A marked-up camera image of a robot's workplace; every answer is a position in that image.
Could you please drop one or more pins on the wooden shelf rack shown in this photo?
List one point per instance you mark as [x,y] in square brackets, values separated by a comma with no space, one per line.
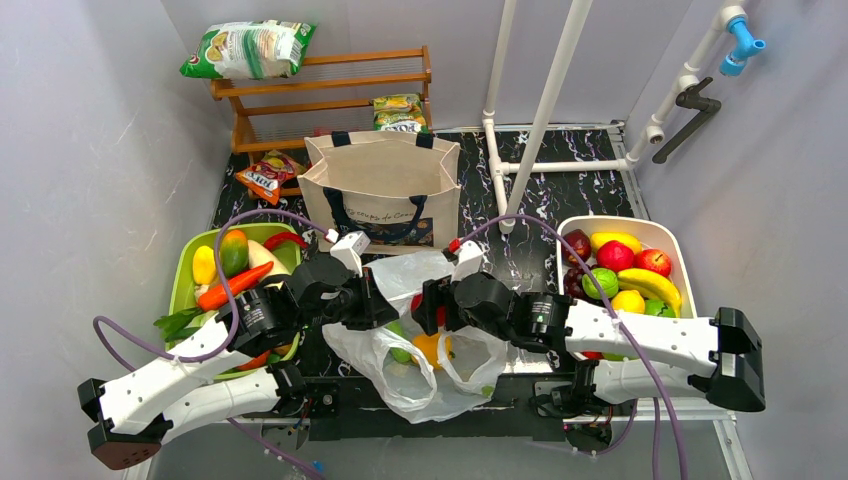
[330,93]

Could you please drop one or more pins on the orange tomato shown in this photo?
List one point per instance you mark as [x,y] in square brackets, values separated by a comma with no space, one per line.
[256,362]

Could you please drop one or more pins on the white pvc pipe frame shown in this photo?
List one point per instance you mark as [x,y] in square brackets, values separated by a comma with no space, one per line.
[510,177]

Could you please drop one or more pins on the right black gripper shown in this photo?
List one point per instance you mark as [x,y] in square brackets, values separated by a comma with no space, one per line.
[432,304]

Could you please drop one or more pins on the white plastic grocery bag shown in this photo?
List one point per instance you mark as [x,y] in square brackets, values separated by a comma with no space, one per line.
[398,370]

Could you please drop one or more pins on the green orange mango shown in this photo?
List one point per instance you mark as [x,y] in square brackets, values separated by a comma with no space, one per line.
[234,252]

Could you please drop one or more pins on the red chili pepper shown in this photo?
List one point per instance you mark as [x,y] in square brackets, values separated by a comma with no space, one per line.
[285,240]

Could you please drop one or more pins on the green vegetable basket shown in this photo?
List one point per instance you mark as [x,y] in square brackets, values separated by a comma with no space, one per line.
[185,317]

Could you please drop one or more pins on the orange carrot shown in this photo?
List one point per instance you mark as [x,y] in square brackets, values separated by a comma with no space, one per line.
[216,297]

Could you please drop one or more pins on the blue pipe fitting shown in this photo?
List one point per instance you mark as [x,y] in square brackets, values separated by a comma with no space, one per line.
[747,46]

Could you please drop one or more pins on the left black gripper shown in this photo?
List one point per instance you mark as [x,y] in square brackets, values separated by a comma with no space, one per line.
[371,302]

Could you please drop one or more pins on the light green guava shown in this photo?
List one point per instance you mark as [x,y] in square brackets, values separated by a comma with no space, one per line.
[601,280]

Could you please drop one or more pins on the dark red apple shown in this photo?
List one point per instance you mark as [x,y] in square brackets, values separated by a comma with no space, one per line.
[580,243]

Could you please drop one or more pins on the beige canvas tote bag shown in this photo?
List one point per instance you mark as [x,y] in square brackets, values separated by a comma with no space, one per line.
[400,189]

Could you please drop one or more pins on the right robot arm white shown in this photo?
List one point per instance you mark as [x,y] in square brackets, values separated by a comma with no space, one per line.
[717,358]

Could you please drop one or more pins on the purple grapes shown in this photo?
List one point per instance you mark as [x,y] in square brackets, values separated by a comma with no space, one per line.
[573,283]

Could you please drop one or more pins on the orange red snack bag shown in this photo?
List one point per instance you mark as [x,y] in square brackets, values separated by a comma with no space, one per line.
[266,177]

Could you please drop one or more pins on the white fruit basket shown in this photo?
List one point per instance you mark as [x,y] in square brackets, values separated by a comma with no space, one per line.
[669,232]

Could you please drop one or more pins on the yellow mango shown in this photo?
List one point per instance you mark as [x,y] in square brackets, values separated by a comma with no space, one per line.
[599,239]

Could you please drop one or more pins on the small red fruit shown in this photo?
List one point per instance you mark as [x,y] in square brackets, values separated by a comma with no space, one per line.
[416,302]

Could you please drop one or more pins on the yellow green snack bag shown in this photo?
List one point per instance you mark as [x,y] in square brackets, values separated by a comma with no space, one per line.
[401,112]

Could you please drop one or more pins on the red pomegranate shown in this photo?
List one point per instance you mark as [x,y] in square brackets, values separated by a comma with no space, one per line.
[615,256]

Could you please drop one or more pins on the large green chips bag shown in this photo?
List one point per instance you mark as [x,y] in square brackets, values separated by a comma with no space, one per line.
[250,51]

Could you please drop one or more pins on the metal base frame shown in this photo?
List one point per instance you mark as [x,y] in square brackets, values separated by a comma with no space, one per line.
[503,439]

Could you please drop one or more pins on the orange yellow bell pepper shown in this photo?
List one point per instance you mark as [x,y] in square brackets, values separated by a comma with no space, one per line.
[428,345]

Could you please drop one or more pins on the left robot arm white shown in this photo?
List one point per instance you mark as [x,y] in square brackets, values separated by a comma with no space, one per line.
[136,414]

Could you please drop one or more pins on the yellow banana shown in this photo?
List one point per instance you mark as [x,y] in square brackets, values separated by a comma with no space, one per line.
[651,285]

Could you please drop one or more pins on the yellow lemon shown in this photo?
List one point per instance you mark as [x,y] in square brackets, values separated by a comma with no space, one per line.
[629,301]

